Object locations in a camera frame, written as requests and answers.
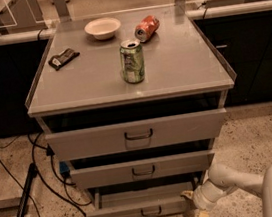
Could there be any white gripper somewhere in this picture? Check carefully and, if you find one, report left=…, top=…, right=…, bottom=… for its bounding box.
left=180, top=180, right=231, bottom=217

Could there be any grey bottom drawer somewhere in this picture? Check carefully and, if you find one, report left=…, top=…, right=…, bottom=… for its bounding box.
left=86, top=175, right=195, bottom=217

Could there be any grey drawer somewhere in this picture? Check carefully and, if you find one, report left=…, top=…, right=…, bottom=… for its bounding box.
left=86, top=175, right=195, bottom=217
left=71, top=150, right=214, bottom=189
left=46, top=108, right=226, bottom=161

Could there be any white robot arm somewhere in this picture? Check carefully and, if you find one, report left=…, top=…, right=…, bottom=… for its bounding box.
left=181, top=163, right=272, bottom=217

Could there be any grey middle drawer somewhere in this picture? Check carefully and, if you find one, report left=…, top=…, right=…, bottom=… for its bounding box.
left=71, top=150, right=214, bottom=189

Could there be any grey drawer cabinet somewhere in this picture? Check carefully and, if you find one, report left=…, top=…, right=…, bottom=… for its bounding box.
left=27, top=6, right=234, bottom=212

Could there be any grey top drawer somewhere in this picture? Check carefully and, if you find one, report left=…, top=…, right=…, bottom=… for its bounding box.
left=46, top=108, right=226, bottom=161

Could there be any blue plug box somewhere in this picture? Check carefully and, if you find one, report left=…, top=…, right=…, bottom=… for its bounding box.
left=59, top=161, right=71, bottom=178

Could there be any black bar on floor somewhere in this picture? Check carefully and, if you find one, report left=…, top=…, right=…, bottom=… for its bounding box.
left=16, top=163, right=37, bottom=217

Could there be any green soda can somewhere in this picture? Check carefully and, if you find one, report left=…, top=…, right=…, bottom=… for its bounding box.
left=120, top=39, right=145, bottom=84

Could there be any orange soda can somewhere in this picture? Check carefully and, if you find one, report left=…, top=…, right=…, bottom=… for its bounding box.
left=134, top=15, right=160, bottom=43

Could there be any white bowl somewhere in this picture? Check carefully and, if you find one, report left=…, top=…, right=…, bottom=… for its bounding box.
left=84, top=17, right=121, bottom=41

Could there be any dark snack bag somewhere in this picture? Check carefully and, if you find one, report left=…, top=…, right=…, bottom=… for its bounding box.
left=49, top=48, right=80, bottom=71

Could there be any black floor cable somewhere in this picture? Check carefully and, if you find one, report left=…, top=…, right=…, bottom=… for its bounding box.
left=0, top=126, right=94, bottom=217

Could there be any white horizontal rail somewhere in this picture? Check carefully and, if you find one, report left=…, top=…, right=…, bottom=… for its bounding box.
left=0, top=0, right=272, bottom=46

